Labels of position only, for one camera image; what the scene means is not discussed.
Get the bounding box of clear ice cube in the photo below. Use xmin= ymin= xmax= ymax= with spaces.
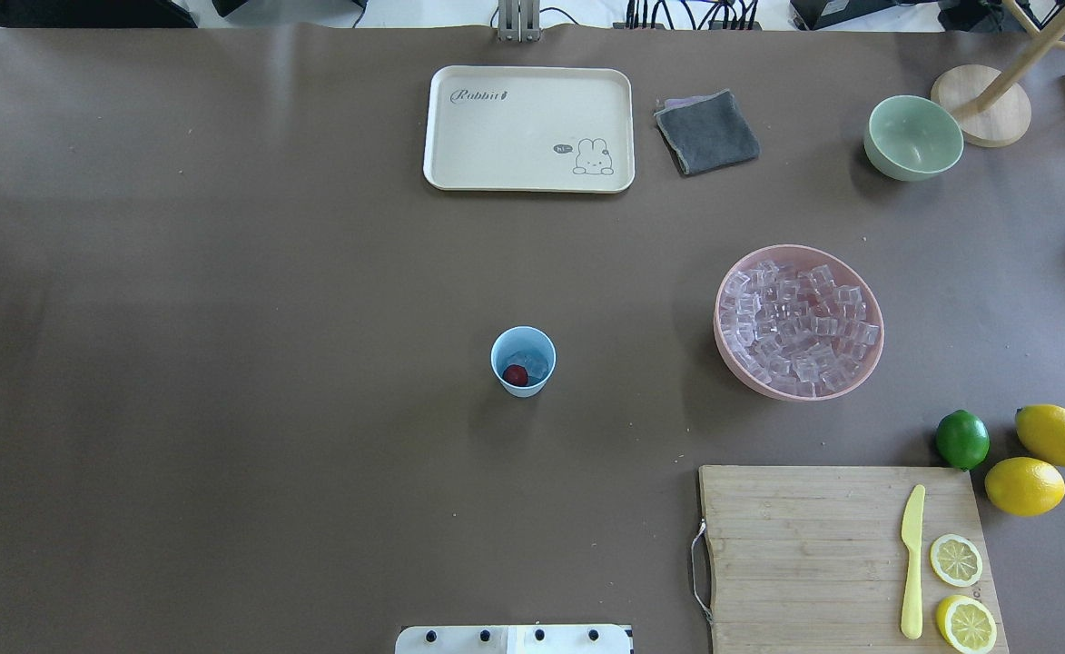
xmin=506 ymin=351 xmax=550 ymax=386

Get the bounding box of red strawberry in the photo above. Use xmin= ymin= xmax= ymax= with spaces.
xmin=499 ymin=364 xmax=529 ymax=388

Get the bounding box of light blue plastic cup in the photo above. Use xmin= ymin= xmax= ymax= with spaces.
xmin=490 ymin=326 xmax=557 ymax=398

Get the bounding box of pink bowl of ice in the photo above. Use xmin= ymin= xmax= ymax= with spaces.
xmin=712 ymin=244 xmax=885 ymax=402

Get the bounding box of wooden cup tree stand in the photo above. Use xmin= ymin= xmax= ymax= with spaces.
xmin=931 ymin=1 xmax=1065 ymax=148

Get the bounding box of cream rabbit tray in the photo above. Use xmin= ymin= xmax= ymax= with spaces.
xmin=423 ymin=65 xmax=636 ymax=193

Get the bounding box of grey folded cloth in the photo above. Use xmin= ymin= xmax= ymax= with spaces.
xmin=654 ymin=88 xmax=761 ymax=175

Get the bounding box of wooden cutting board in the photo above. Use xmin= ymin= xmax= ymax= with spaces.
xmin=698 ymin=465 xmax=988 ymax=653

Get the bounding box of mint green bowl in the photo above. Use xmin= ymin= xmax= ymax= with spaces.
xmin=863 ymin=95 xmax=964 ymax=182

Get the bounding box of yellow plastic knife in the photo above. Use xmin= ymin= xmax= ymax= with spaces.
xmin=899 ymin=484 xmax=925 ymax=640

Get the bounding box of green lime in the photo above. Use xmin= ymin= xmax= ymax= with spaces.
xmin=935 ymin=410 xmax=992 ymax=471

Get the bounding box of lemon half slice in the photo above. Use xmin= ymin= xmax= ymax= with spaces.
xmin=935 ymin=595 xmax=1000 ymax=653
xmin=928 ymin=533 xmax=984 ymax=588

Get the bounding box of whole yellow lemon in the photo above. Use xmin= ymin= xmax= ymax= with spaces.
xmin=984 ymin=457 xmax=1065 ymax=517
xmin=1015 ymin=404 xmax=1065 ymax=467

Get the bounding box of black monitor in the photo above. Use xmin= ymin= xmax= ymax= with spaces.
xmin=0 ymin=1 xmax=196 ymax=29

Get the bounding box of aluminium frame post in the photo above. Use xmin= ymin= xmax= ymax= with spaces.
xmin=498 ymin=0 xmax=541 ymax=43

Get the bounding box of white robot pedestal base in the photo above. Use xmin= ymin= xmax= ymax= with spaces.
xmin=394 ymin=622 xmax=635 ymax=653

